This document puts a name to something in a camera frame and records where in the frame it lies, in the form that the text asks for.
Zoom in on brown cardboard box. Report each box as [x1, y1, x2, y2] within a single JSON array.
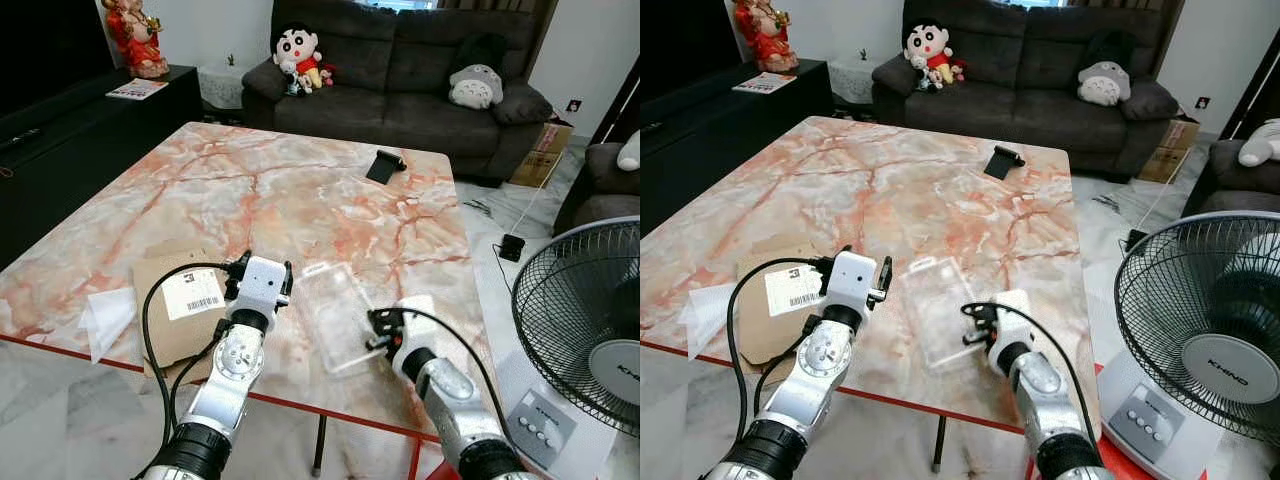
[[509, 119, 575, 190], [1137, 117, 1202, 185]]

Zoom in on brown cardboard envelope with label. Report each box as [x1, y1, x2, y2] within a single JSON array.
[[131, 247, 243, 381], [734, 244, 833, 367]]

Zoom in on white black electric fan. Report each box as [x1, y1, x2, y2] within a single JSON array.
[[494, 216, 641, 480], [1094, 209, 1280, 480]]

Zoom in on white plastic bag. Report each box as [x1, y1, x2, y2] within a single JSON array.
[[78, 286, 139, 364], [677, 282, 738, 360]]

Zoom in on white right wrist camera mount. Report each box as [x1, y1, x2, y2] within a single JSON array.
[[988, 289, 1033, 347], [392, 295, 438, 353]]

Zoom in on dark grey fabric sofa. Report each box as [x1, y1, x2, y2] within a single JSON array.
[[871, 0, 1182, 180], [241, 0, 555, 182]]

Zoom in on grey Totoro plush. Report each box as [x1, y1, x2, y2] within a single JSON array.
[[1076, 31, 1137, 107], [447, 34, 509, 110]]

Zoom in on black phone stand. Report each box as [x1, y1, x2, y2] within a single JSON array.
[[983, 144, 1027, 182], [365, 149, 408, 186]]

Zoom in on white lace side table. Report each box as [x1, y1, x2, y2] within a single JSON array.
[[827, 56, 880, 107], [196, 61, 250, 112]]

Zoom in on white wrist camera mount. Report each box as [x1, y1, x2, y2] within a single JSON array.
[[236, 255, 291, 313], [826, 250, 883, 309], [392, 295, 438, 353], [988, 289, 1033, 347]]

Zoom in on black television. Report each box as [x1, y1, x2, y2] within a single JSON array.
[[640, 0, 747, 111], [0, 0, 117, 119]]

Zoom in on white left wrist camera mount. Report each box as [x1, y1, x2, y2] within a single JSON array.
[[236, 255, 291, 313], [826, 250, 883, 309]]

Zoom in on red and gold figurine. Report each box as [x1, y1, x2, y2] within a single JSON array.
[[101, 0, 170, 80], [732, 0, 800, 74]]

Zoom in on black TV cabinet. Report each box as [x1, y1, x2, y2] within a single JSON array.
[[640, 58, 835, 239], [0, 64, 203, 273]]

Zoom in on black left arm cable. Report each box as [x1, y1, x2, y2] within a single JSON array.
[[140, 262, 237, 453], [726, 257, 829, 446]]

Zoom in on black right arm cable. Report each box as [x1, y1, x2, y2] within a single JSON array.
[[965, 300, 1093, 426], [398, 307, 503, 426]]

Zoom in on dark wooden door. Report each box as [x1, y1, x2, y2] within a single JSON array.
[[1218, 28, 1280, 142]]

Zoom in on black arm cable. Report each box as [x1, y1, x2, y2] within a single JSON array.
[[726, 257, 829, 446], [140, 262, 237, 453], [398, 307, 503, 426], [965, 300, 1093, 426]]

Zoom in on cartoon boy plush doll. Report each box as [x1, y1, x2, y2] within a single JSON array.
[[272, 23, 337, 97], [903, 21, 969, 92]]

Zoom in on white and red magazine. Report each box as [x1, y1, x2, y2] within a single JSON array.
[[731, 71, 799, 96], [105, 78, 170, 102]]

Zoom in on dark grey armchair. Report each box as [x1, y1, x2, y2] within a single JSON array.
[[1180, 139, 1280, 217], [554, 140, 641, 237]]

